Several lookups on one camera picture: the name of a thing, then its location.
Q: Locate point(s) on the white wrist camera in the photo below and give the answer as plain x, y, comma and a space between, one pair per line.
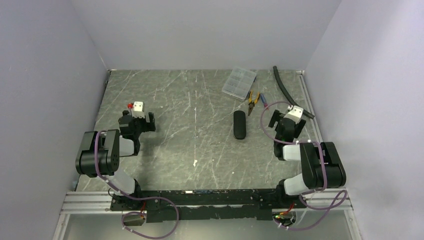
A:
137, 109
294, 113

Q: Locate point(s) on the aluminium frame rail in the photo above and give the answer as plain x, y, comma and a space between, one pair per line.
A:
100, 202

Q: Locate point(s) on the clear plastic organizer box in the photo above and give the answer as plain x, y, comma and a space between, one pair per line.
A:
239, 83

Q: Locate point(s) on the yellow handled pliers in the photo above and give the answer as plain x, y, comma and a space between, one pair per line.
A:
252, 101

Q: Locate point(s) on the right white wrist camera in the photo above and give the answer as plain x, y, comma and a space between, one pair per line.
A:
294, 113

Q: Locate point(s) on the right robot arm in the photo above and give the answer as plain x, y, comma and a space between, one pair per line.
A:
321, 166

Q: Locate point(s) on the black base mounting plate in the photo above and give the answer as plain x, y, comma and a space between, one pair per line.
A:
168, 205

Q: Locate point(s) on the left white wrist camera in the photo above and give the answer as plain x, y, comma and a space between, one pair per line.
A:
137, 109

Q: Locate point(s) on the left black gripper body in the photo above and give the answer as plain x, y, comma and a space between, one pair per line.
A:
141, 126

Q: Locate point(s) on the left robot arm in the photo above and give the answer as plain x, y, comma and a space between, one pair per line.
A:
100, 152

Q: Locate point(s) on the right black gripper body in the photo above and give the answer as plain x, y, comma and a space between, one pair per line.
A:
298, 128

